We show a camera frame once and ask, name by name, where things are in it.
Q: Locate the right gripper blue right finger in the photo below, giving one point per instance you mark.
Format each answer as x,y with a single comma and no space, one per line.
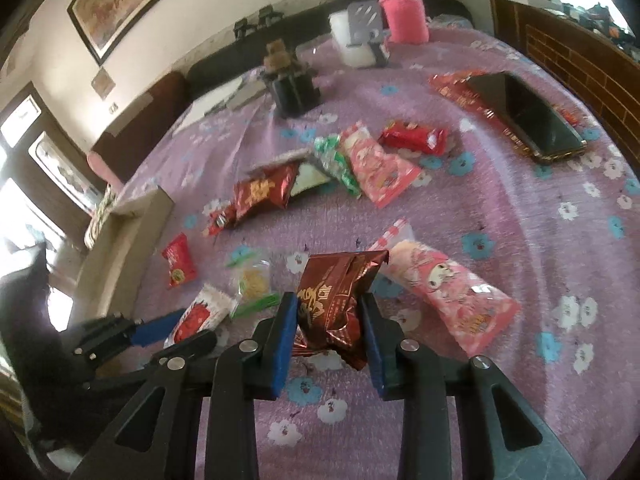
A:
403,369

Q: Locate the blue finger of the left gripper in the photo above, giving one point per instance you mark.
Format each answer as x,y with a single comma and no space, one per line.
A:
150,332

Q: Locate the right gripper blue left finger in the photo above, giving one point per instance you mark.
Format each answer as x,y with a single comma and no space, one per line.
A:
254,369

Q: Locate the white red strawberry packet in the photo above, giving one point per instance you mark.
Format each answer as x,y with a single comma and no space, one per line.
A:
208,309

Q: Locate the small red round-logo packet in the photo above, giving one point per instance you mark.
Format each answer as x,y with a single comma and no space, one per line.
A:
181,268

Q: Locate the clear green cracker packet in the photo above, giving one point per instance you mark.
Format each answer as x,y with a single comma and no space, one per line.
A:
251,283

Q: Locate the large pink cartoon snack bag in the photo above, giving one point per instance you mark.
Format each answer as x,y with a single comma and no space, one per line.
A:
473,311

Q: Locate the dark red foil snack packet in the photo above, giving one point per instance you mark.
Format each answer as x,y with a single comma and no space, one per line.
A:
328,316

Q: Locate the dark red gold snack packet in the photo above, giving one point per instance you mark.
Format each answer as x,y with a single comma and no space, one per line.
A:
268,192

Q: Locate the cardboard box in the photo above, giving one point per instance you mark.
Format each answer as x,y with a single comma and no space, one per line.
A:
111,275

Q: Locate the small red candy packet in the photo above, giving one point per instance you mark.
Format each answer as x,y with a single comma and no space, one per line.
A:
220,219

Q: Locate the purple floral tablecloth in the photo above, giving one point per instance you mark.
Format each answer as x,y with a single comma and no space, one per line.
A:
562,240

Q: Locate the white green snack packet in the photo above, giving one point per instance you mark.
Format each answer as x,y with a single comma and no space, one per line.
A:
308,177

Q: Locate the green white candy packet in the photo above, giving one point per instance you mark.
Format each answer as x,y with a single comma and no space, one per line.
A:
328,152

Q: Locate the white paper sheet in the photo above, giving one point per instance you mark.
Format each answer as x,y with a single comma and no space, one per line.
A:
207,103

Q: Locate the black smartphone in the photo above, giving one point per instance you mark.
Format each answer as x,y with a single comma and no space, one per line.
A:
544,132

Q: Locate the white plastic container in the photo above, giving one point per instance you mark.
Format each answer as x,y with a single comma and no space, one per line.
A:
353,55

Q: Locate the black sofa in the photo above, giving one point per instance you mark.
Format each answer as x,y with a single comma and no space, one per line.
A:
247,52

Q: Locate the brown wooden cabinet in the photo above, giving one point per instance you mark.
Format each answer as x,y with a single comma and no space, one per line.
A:
600,74

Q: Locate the pink sleeved water bottle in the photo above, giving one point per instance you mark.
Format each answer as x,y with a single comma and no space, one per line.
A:
406,21

